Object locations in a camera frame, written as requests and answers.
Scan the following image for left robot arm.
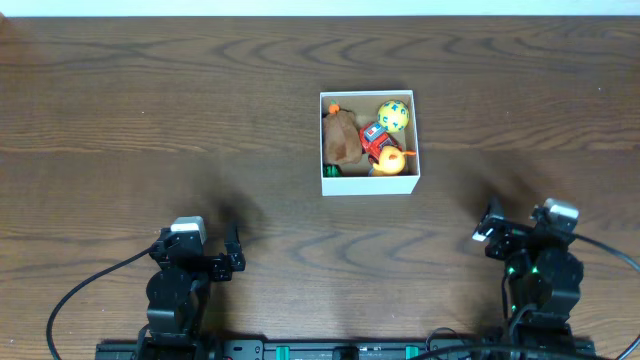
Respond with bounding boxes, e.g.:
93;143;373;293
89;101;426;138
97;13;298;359
132;216;246;360

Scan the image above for brown plush toy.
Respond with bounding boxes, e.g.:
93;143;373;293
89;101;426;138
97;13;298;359
322;102;362;165

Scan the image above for yellow rubber duck toy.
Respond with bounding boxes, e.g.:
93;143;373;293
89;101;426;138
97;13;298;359
369;146;417;176

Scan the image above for red toy fire truck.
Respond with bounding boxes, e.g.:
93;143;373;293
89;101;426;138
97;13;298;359
359;122;402;165

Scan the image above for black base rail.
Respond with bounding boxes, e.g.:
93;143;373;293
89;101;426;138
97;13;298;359
94;338;597;360

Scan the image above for green round toy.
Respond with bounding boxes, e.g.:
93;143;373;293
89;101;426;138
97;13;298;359
323;164;343;178

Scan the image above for white cardboard box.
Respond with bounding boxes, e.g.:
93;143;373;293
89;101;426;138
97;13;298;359
319;90;421;196

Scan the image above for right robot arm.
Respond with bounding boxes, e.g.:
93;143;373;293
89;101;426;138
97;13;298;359
472;198;584;353

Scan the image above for yellow ball blue letters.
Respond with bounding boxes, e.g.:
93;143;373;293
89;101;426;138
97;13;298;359
377;100;410;133

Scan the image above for left black cable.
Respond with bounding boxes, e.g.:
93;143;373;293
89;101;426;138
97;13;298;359
45;244;156;360

